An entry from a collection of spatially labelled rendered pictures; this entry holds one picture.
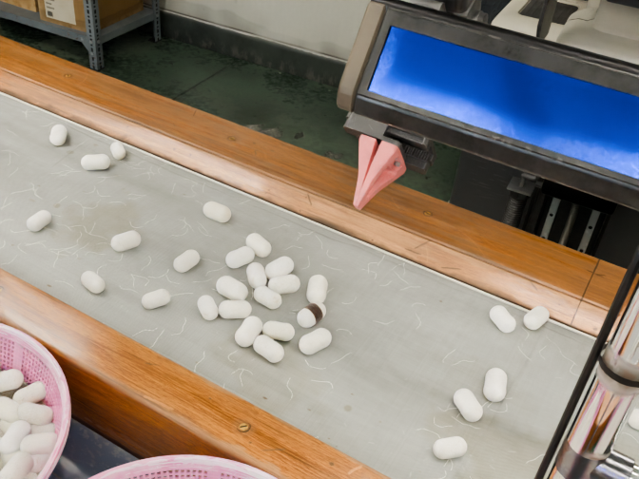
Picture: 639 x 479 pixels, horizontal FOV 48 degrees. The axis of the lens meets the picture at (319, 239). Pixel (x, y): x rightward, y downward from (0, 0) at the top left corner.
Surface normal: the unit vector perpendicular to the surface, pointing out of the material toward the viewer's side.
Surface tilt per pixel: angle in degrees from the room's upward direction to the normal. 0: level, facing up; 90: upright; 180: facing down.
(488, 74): 58
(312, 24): 88
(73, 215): 0
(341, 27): 89
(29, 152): 0
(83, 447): 0
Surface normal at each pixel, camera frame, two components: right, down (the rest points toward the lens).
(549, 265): 0.09, -0.80
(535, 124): -0.38, -0.01
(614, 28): -0.45, 0.62
